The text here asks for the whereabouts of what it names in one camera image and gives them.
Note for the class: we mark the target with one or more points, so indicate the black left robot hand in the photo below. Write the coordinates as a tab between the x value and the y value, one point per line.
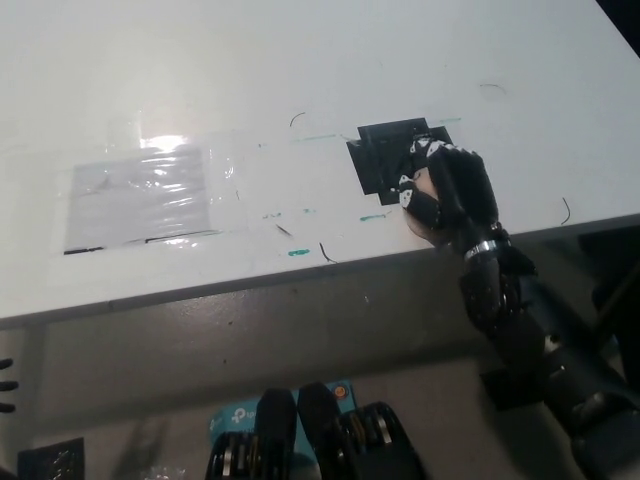
6	386

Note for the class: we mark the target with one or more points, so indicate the clear plastic taped sheet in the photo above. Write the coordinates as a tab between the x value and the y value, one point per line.
137	200

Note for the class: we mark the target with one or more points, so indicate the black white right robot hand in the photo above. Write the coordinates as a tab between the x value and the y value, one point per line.
462	190

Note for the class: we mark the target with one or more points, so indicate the pink dumpling squeeze toy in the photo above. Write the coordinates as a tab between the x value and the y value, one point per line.
426	184

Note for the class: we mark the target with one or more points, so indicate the black tape mask patch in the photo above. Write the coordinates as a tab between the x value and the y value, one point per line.
380	160

